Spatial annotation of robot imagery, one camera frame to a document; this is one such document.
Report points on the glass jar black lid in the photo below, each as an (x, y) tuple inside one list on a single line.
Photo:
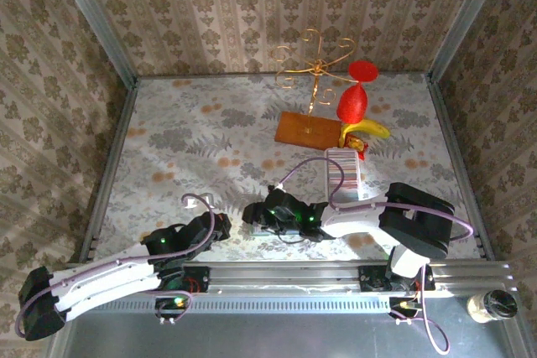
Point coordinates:
[(499, 304)]

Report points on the aluminium extrusion mounting rail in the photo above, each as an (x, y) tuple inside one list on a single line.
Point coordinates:
[(285, 276)]

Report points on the red goblet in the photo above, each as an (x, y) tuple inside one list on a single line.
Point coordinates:
[(352, 104)]

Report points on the floral table cloth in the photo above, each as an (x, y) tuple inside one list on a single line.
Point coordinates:
[(189, 123)]

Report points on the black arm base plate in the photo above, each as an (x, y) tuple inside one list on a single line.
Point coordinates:
[(371, 278), (199, 278)]

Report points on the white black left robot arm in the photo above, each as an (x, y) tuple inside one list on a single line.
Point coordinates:
[(105, 278)]

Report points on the red gold candy wrapper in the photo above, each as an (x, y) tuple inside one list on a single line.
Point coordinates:
[(356, 146)]

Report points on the aluminium table edge rail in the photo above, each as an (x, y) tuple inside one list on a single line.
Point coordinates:
[(110, 165), (458, 165)]

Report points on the yellow banana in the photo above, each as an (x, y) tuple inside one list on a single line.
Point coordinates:
[(371, 127)]

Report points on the aluminium frame post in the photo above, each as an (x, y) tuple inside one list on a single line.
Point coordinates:
[(463, 18), (104, 35)]

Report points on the grey metal base plate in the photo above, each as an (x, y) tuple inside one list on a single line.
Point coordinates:
[(272, 335)]

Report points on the small black controller board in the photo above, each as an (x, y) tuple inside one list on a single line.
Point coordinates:
[(168, 302), (403, 304)]

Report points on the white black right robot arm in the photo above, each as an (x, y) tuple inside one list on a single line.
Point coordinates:
[(356, 221)]

